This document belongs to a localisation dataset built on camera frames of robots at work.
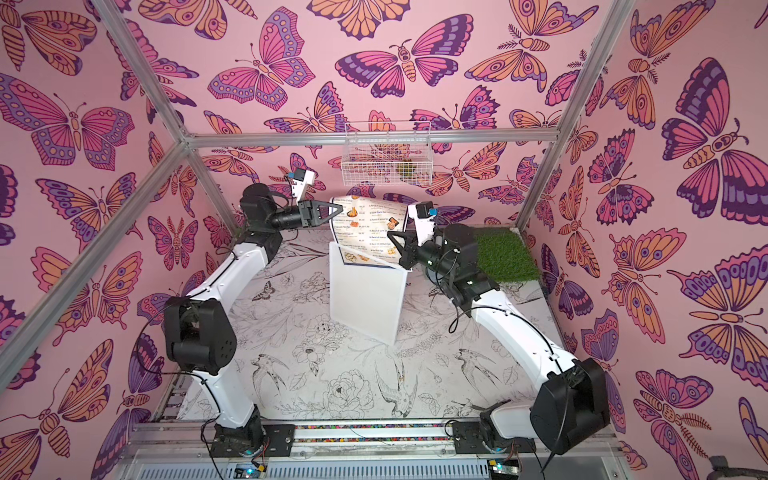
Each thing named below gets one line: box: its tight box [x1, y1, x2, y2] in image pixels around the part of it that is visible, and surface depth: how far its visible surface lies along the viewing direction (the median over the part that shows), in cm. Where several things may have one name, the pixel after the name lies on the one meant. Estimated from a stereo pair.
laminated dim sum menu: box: [330, 196, 408, 268], surface depth 75 cm
